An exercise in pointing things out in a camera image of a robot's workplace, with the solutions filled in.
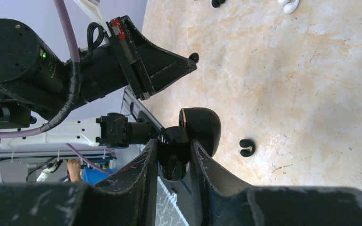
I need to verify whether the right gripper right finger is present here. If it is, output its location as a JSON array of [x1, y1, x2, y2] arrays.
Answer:
[[190, 140, 362, 226]]

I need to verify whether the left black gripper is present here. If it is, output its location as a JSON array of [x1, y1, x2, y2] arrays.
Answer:
[[107, 17, 197, 100]]

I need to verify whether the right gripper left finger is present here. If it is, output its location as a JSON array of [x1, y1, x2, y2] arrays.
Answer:
[[0, 139, 157, 226]]

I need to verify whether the black earbud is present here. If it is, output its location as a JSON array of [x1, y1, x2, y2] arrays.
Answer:
[[239, 139, 256, 157], [189, 52, 200, 63], [211, 0, 226, 8]]

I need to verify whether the black earbud charging case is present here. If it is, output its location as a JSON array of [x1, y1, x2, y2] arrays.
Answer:
[[157, 107, 221, 182]]

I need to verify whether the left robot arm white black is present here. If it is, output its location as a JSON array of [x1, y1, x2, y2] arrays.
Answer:
[[0, 16, 199, 144]]

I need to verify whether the black earbud front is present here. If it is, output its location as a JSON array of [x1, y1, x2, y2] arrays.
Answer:
[[239, 139, 256, 157]]

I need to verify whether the white earbud centre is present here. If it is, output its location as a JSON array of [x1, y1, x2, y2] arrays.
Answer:
[[277, 0, 300, 14]]

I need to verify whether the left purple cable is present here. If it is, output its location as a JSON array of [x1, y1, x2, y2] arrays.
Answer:
[[0, 0, 117, 175]]

